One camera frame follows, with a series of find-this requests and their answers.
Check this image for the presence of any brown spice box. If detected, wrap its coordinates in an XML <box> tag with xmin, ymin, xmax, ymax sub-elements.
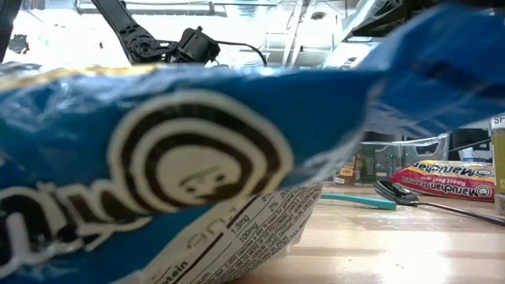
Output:
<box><xmin>333</xmin><ymin>154</ymin><xmax>361</xmax><ymax>186</ymax></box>

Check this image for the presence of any red roast beef ramen packet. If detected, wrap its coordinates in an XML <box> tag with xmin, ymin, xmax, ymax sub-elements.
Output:
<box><xmin>390</xmin><ymin>159</ymin><xmax>496</xmax><ymax>204</ymax></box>

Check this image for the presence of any black computer monitor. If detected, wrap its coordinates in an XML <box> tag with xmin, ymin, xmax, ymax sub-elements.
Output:
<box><xmin>449</xmin><ymin>128</ymin><xmax>493</xmax><ymax>162</ymax></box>

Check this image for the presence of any small dark background object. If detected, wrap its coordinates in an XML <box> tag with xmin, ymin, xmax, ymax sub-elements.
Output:
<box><xmin>6</xmin><ymin>33</ymin><xmax>31</xmax><ymax>55</ymax></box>

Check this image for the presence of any teal plastic spoon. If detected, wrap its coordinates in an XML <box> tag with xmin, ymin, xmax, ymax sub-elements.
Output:
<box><xmin>320</xmin><ymin>192</ymin><xmax>398</xmax><ymax>211</ymax></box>

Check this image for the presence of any blue ramen noodle packet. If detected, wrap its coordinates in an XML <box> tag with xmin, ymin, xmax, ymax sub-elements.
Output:
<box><xmin>0</xmin><ymin>3</ymin><xmax>505</xmax><ymax>284</ymax></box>

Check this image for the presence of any black lid spice jar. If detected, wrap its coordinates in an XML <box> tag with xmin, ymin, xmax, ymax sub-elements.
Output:
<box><xmin>490</xmin><ymin>113</ymin><xmax>505</xmax><ymax>217</ymax></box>

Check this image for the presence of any metal spoon black handle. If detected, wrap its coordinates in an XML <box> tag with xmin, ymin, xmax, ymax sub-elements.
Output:
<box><xmin>372</xmin><ymin>180</ymin><xmax>505</xmax><ymax>228</ymax></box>

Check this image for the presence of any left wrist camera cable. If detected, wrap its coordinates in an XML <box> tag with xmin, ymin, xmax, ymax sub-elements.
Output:
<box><xmin>215</xmin><ymin>39</ymin><xmax>269</xmax><ymax>67</ymax></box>

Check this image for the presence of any black spice tin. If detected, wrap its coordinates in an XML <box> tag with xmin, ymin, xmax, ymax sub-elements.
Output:
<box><xmin>361</xmin><ymin>144</ymin><xmax>376</xmax><ymax>183</ymax></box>

